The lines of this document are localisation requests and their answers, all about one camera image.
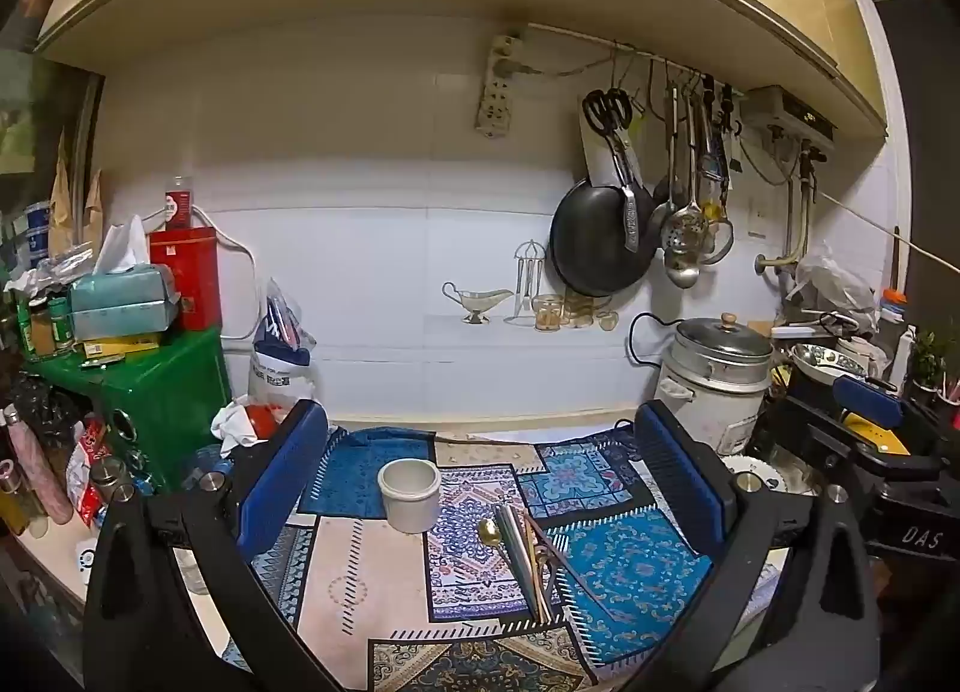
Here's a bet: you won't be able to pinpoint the copper chopstick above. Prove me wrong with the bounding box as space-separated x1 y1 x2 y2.
523 512 625 624

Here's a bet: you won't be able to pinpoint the white hanging rail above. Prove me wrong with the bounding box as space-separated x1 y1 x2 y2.
525 23 743 97

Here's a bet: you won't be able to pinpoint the yellow flat box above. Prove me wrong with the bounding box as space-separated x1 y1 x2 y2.
71 330 164 363

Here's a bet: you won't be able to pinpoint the metal hose pipe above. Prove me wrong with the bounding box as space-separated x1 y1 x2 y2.
754 144 826 280

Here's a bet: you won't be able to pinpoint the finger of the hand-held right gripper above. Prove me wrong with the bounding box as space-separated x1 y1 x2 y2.
784 396 952 492
831 373 908 438

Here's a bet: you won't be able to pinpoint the red label bottle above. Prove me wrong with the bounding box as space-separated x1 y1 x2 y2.
165 176 196 228

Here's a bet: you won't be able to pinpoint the white cable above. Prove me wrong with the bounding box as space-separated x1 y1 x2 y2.
142 204 257 342

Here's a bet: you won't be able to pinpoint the green box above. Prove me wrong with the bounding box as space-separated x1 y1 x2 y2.
30 328 233 505

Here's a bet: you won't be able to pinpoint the white wall appliance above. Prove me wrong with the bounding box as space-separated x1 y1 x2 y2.
739 84 839 145

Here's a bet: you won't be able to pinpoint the brown paper bags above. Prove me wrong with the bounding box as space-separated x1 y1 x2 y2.
49 129 104 259

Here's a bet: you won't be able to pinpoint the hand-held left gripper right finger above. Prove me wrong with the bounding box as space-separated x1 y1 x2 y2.
607 398 882 692

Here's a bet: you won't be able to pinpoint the black handled scissors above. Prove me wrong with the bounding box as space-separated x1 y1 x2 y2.
583 88 647 202

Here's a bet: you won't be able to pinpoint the thin wooden pole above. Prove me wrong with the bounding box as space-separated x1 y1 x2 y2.
817 189 960 265

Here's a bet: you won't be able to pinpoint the white ceramic cup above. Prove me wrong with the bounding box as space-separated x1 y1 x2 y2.
377 458 442 534

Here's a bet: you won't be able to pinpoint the pink bottle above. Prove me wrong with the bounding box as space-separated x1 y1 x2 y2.
2 403 74 524

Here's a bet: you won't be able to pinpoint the steel ladle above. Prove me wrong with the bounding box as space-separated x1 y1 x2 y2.
664 80 704 289

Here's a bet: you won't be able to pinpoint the small potted plant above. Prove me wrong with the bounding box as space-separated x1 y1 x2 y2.
911 330 950 394

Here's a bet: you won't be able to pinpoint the black power cable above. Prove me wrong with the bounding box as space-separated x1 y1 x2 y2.
627 311 680 367

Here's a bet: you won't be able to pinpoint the white rag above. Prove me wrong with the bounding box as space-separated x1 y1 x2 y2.
210 396 260 451

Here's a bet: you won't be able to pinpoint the gold spoon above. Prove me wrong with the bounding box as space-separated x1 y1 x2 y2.
478 518 530 592

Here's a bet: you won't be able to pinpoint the patterned bowl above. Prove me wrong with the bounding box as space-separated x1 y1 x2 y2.
789 343 863 384

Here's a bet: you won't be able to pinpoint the clear plastic bag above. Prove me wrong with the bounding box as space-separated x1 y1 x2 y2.
793 245 880 333

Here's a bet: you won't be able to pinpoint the dark hanging kitchen tool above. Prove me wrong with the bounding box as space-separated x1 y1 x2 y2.
705 80 743 194

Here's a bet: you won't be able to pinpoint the white power strip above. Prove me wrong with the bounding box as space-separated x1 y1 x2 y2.
474 34 526 138

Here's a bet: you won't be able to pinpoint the red tin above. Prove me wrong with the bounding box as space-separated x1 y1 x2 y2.
148 227 220 331

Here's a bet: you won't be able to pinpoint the white rice cooker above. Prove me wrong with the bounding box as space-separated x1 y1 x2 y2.
654 313 773 457

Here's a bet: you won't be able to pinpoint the steel slotted spoon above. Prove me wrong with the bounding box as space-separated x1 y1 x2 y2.
662 83 711 256

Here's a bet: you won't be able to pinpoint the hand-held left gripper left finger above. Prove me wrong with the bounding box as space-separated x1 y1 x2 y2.
81 398 353 692

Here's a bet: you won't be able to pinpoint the black wok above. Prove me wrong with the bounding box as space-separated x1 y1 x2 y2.
549 179 657 297

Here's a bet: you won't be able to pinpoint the blue white plastic bag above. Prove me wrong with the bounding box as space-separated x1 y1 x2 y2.
247 278 317 423

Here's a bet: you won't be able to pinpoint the patterned blue mat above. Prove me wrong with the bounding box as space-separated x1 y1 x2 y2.
225 426 781 692

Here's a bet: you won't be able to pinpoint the green chopstick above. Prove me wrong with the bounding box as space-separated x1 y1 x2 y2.
495 504 547 624

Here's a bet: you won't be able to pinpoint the teal tissue box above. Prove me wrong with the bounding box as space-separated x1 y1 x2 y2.
69 215 182 342

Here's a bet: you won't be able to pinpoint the red white snack packet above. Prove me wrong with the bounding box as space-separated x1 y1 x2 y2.
66 418 113 529

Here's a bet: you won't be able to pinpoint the red lid jar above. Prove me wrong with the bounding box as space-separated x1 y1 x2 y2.
247 403 292 444

